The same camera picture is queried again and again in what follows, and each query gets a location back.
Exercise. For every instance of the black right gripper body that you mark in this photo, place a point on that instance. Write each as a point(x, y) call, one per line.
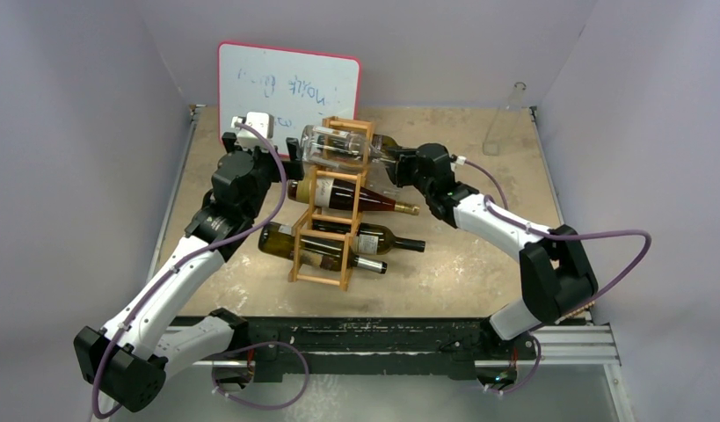
point(398, 165)

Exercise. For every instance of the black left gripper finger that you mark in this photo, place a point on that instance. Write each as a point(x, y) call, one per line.
point(230, 143)
point(294, 151)

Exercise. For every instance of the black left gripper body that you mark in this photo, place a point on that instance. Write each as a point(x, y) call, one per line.
point(267, 170)

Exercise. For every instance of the clear square glass bottle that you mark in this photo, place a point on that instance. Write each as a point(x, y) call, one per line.
point(312, 142)

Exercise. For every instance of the clear round glass bottle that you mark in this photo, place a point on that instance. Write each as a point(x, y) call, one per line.
point(504, 122)

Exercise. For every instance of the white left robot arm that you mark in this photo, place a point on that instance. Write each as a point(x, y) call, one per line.
point(129, 359)

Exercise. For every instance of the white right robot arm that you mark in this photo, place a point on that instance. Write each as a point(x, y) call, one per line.
point(556, 276)

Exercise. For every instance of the green bottle silver cap top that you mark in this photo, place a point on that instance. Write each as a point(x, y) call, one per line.
point(351, 147)

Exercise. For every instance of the green bottle silver cap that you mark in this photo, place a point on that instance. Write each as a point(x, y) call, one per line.
point(277, 239)
point(351, 147)

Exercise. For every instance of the red wine bottle gold cap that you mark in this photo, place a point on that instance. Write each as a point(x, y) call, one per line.
point(371, 198)

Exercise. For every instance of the green bottle silver cap front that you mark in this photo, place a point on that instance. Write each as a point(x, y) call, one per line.
point(277, 239)

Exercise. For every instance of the green bottle black neck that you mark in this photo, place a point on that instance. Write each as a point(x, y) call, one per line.
point(371, 239)

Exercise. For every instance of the wooden wine rack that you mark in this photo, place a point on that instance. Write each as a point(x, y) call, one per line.
point(303, 226)

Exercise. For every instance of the pink-framed whiteboard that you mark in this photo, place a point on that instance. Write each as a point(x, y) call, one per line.
point(298, 88)

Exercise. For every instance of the orange circuit board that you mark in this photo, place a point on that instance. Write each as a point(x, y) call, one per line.
point(579, 311)

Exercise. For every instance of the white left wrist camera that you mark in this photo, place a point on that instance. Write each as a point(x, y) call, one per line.
point(261, 123)

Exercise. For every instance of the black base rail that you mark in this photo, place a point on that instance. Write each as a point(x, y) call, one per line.
point(455, 347)

